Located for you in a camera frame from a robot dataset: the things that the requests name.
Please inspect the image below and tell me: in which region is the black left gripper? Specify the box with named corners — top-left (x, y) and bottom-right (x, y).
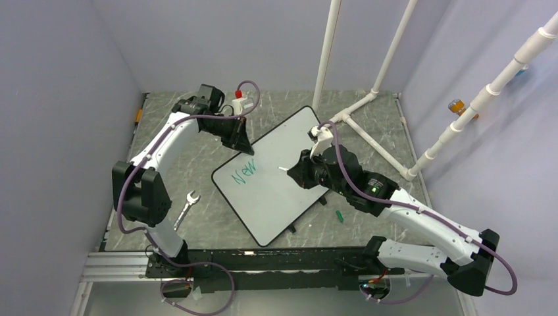
top-left (204, 115), bottom-right (254, 156)

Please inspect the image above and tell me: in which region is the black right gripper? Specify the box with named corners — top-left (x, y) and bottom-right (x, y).
top-left (288, 145), bottom-right (350, 197)

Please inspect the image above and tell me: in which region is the green marker cap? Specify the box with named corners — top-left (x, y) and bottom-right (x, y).
top-left (336, 211), bottom-right (344, 223)

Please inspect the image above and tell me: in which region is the white whiteboard black frame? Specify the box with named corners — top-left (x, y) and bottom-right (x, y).
top-left (211, 106), bottom-right (328, 247)

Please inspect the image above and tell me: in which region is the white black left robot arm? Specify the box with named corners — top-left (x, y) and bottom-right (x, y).
top-left (112, 81), bottom-right (261, 277)

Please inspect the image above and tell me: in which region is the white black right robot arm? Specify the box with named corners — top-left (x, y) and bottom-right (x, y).
top-left (286, 146), bottom-right (500, 297)

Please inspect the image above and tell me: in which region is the silver open-end wrench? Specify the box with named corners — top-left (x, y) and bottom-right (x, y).
top-left (173, 190), bottom-right (201, 231)

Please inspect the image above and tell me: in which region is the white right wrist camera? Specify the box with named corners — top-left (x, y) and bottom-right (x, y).
top-left (308, 126), bottom-right (334, 159)

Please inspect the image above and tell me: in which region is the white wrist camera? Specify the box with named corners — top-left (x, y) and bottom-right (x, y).
top-left (230, 90), bottom-right (254, 115)
top-left (308, 126), bottom-right (334, 159)

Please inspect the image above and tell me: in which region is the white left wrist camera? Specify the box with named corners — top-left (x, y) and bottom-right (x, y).
top-left (230, 90), bottom-right (254, 115)

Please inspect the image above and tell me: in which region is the white PVC pipe frame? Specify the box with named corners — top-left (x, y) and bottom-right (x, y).
top-left (311, 0), bottom-right (558, 182)

